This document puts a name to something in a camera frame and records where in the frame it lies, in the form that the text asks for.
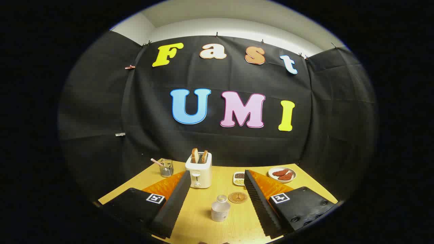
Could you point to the red meat piece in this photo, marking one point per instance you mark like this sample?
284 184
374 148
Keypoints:
286 176
280 173

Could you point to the pink striped straw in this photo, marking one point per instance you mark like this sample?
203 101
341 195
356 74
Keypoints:
156 161

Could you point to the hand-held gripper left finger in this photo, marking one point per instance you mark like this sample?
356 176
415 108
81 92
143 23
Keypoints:
174 206

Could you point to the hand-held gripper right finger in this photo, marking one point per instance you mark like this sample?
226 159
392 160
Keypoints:
259 206

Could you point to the toast bread slice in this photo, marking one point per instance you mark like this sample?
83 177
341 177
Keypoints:
195 156
203 157

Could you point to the white oval plate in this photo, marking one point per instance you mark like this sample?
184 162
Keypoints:
273 178

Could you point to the clear plastic juice bottle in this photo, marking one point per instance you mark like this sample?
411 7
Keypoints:
220 211

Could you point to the round cork coaster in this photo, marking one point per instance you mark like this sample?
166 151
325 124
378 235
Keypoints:
237 197

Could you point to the white toaster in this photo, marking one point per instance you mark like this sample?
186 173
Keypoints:
200 173

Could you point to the wooden table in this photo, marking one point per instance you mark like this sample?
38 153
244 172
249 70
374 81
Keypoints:
203 217

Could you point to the white divided bean dish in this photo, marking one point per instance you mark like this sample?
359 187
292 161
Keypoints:
239 179

